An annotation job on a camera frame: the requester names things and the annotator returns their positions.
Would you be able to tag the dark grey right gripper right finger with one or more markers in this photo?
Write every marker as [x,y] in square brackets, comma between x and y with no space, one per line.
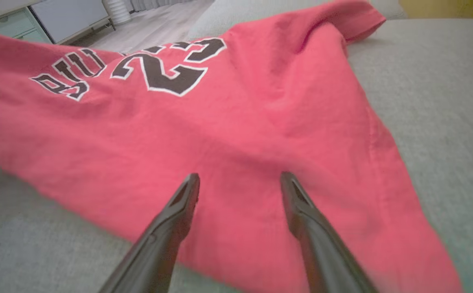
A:
[322,252]

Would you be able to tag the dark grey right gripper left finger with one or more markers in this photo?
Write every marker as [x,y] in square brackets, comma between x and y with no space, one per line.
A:
[161,244]

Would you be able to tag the red jersey with number print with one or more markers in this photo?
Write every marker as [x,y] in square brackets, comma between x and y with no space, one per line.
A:
[240,130]

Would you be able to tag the white ribbed cylinder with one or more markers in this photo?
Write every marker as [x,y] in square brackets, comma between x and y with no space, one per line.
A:
[116,10]

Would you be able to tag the white cabinet on legs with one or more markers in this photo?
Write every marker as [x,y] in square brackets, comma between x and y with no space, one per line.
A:
[71,18]

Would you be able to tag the mint green drawer cabinet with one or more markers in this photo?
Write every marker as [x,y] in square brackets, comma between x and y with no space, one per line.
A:
[10,25]

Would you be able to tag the long yellow sofa backrest cushion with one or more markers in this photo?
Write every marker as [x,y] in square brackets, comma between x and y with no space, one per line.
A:
[448,8]

